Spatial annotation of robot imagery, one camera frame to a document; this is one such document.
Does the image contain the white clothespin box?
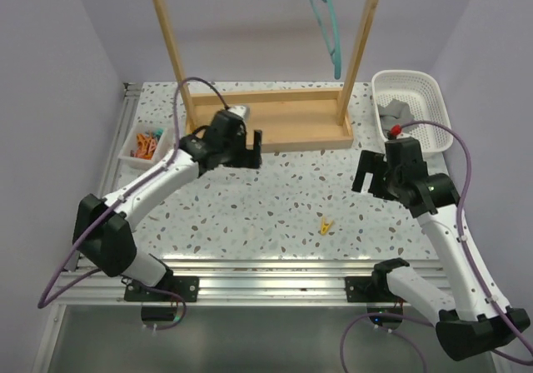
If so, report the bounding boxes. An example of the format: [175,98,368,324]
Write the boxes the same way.
[118,122,174,171]

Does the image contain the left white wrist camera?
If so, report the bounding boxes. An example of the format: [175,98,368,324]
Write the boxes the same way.
[228,105,251,123]

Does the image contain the wooden hanging rack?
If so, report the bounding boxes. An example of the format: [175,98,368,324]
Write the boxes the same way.
[152,0,379,152]

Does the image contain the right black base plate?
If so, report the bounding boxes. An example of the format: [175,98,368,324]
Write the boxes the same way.
[344,276,398,303]

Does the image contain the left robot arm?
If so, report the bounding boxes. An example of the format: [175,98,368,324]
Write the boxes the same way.
[73,105,262,301]

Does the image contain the yellow clothespin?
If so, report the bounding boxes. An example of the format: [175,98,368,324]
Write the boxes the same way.
[319,216,334,236]

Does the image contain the pile of clothespins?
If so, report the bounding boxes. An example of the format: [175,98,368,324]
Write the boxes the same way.
[130,129,163,160]

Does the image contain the teal clothes hanger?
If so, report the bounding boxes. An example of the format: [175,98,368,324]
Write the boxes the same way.
[308,0,342,79]

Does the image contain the aluminium mounting rail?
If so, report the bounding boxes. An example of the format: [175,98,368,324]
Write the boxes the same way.
[53,258,455,307]

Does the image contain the grey underwear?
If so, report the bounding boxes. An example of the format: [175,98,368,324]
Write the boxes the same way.
[377,98,415,136]

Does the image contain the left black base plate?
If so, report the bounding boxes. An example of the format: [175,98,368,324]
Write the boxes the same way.
[124,276,200,303]

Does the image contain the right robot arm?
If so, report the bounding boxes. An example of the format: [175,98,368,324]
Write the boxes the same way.
[352,137,531,361]

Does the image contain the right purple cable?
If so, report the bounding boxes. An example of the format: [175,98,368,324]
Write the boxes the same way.
[340,121,533,373]

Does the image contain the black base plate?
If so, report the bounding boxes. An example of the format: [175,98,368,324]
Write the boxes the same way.
[344,276,398,303]
[124,276,200,303]

